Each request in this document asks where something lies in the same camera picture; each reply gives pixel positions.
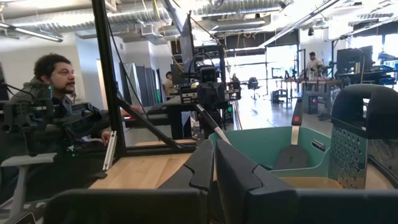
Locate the silver aluminium bar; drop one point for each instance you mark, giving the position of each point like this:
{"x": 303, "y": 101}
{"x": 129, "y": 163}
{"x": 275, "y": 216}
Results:
{"x": 110, "y": 149}

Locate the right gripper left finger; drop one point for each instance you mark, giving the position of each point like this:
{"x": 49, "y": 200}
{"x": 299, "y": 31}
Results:
{"x": 202, "y": 174}

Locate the black desk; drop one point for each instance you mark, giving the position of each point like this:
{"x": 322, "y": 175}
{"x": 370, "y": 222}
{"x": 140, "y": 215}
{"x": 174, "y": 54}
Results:
{"x": 174, "y": 105}

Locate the black computer monitor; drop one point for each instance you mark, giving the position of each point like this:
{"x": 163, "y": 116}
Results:
{"x": 351, "y": 59}

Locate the grey office chair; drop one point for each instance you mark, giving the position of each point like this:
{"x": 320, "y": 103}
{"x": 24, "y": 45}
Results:
{"x": 28, "y": 160}

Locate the person at desk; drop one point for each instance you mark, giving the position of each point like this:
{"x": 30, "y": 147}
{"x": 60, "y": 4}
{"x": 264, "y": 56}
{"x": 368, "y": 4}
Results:
{"x": 169, "y": 84}

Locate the person at workbench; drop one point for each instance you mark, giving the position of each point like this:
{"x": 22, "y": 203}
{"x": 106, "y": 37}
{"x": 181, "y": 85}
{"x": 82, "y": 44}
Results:
{"x": 314, "y": 65}

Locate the light teal plastic bin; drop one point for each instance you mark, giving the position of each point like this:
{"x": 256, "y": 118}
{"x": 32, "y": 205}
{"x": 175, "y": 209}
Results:
{"x": 248, "y": 146}

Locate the seated person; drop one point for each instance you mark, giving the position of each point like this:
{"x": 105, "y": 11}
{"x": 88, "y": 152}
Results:
{"x": 56, "y": 74}

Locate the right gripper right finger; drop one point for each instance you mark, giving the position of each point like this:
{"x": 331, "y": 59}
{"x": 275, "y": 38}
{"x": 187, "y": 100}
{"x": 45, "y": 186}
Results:
{"x": 242, "y": 186}

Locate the person's hand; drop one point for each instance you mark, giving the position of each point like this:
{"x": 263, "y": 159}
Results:
{"x": 106, "y": 138}
{"x": 132, "y": 110}

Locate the black aluminium rig frame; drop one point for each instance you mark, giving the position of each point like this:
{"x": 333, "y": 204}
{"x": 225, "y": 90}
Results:
{"x": 105, "y": 62}

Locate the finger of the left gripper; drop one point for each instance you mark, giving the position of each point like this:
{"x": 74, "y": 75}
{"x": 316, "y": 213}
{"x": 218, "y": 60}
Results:
{"x": 202, "y": 99}
{"x": 216, "y": 99}

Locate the cluttered workbench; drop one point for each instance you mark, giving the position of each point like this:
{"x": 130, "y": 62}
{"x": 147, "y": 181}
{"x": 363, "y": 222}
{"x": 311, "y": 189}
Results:
{"x": 311, "y": 82}

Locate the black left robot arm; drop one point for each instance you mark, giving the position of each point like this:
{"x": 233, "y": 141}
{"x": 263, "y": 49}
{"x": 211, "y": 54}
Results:
{"x": 211, "y": 124}

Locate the black office chair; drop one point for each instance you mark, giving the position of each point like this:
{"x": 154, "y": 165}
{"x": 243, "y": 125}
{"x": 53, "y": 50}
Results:
{"x": 253, "y": 83}

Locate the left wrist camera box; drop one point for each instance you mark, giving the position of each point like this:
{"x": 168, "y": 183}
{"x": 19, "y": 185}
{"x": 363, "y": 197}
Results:
{"x": 208, "y": 74}

